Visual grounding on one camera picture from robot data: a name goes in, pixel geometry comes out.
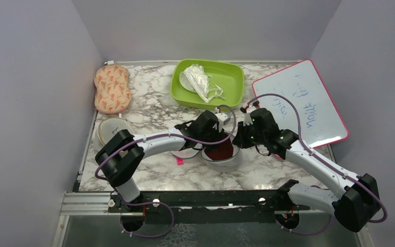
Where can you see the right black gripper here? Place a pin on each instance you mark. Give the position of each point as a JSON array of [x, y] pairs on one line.
[[240, 139]]

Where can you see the pink framed whiteboard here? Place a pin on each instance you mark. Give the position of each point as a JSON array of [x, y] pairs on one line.
[[299, 101]]

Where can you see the dark red bra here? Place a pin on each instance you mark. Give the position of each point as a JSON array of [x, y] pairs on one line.
[[222, 151]]

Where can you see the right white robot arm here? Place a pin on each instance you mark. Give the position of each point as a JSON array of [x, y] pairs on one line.
[[352, 199]]

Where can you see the round beige mesh bag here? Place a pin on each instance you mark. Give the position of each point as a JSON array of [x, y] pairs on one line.
[[107, 129]]

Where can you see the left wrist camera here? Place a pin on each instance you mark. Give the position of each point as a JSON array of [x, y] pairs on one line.
[[223, 119]]

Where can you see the pink plastic clip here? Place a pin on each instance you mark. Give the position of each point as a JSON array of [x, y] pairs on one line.
[[179, 161]]

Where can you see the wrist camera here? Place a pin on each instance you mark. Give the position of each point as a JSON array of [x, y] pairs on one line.
[[223, 119], [247, 109]]

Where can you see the floral orange pouch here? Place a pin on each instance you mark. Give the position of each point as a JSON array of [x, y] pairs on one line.
[[112, 93]]

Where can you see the white lace bra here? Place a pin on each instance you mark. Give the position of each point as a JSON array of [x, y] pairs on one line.
[[194, 79]]

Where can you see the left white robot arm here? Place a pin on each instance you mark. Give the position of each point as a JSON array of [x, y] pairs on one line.
[[120, 157]]

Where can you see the green plastic tray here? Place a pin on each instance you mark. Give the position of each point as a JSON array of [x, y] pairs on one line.
[[229, 77]]

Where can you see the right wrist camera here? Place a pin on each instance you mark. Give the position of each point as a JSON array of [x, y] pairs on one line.
[[247, 109]]

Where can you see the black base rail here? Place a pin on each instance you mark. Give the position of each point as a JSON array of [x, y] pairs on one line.
[[201, 207]]

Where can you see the white mesh laundry bag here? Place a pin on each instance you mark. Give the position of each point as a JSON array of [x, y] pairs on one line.
[[228, 165]]

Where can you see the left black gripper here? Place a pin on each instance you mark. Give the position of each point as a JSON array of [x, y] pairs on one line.
[[216, 133]]

